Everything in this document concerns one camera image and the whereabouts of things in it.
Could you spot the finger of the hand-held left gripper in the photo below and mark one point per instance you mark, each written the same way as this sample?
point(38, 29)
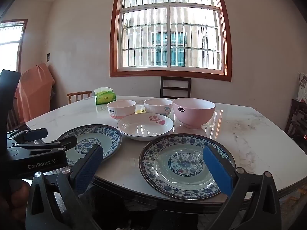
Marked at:
point(64, 143)
point(36, 134)

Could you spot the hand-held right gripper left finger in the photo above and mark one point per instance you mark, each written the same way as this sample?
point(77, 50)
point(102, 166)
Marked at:
point(88, 165)

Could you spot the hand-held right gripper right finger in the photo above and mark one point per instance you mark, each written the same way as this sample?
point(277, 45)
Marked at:
point(217, 170)

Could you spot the blue patterned plate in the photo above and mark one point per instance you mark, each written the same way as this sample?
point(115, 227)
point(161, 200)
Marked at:
point(105, 136)
point(177, 163)

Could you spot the white bowl with pink base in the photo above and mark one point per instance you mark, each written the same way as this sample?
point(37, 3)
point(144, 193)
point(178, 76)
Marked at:
point(121, 111)

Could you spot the white plate with pink flowers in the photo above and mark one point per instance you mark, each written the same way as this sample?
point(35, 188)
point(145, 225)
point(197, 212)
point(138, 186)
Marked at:
point(144, 127)

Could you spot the white bowl with cartoon print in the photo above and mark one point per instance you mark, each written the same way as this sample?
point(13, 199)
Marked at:
point(156, 107)

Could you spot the person's left hand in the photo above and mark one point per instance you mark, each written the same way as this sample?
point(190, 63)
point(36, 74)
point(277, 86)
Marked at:
point(20, 194)

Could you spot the brown wooden chair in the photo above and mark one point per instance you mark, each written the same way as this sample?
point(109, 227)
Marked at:
point(14, 122)

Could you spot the light wooden chair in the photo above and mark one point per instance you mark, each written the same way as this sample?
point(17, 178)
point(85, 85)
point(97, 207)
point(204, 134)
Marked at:
point(79, 93)

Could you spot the green tissue pack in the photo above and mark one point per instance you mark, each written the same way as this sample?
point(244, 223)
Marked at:
point(105, 98)

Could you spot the dark wooden furniture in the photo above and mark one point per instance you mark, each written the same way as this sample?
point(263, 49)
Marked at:
point(296, 115)

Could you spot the dark wooden chair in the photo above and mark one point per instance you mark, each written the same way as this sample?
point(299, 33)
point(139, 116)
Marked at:
point(163, 86)

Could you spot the black wall switch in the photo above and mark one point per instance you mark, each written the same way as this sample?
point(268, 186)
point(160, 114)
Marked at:
point(48, 57)

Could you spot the small window with wooden frame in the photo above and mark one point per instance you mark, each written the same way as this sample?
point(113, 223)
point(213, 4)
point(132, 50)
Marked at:
point(9, 40)

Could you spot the large window with wooden frame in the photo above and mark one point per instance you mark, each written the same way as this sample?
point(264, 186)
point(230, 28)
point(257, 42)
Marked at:
point(114, 40)

